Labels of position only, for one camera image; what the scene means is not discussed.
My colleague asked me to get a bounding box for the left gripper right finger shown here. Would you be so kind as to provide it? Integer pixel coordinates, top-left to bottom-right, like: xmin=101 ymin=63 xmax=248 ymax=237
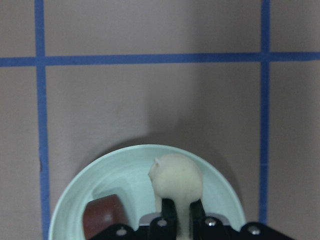
xmin=189 ymin=200 xmax=291 ymax=240

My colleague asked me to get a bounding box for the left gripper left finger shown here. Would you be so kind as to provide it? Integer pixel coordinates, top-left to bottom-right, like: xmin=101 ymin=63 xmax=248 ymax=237
xmin=90 ymin=199 xmax=177 ymax=240

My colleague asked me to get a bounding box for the white steamed bun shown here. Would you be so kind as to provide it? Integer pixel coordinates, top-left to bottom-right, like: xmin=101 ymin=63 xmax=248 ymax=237
xmin=148 ymin=153 xmax=203 ymax=240

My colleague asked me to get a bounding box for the brown chocolate bun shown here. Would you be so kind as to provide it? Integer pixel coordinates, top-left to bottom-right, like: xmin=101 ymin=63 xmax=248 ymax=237
xmin=82 ymin=194 xmax=129 ymax=240

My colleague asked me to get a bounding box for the light green plate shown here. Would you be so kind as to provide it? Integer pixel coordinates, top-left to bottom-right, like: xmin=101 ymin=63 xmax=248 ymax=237
xmin=48 ymin=144 xmax=246 ymax=240

